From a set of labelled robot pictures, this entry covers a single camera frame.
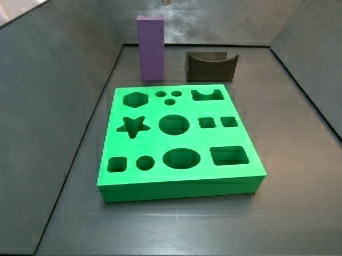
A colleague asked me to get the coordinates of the green shape-sorter board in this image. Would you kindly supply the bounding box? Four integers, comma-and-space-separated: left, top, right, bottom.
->
97, 84, 265, 202

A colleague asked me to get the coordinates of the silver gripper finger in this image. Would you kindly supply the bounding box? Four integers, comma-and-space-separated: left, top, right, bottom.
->
161, 0, 170, 6

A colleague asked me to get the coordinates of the dark brown cradle fixture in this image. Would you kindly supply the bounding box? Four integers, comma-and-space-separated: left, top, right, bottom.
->
185, 52, 239, 82

